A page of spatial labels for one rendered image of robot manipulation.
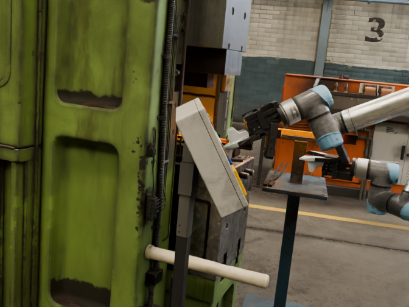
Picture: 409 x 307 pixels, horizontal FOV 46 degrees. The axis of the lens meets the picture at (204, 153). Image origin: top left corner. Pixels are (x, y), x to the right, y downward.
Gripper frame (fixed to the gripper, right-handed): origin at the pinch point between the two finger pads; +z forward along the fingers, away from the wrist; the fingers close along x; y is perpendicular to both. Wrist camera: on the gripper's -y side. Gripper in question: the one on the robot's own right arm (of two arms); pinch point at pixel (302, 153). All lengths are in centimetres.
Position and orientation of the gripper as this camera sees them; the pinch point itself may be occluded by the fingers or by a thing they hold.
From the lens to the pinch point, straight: 189.7
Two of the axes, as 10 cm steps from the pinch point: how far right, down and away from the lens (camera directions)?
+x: 3.7, -1.5, 9.2
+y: -0.9, 9.8, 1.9
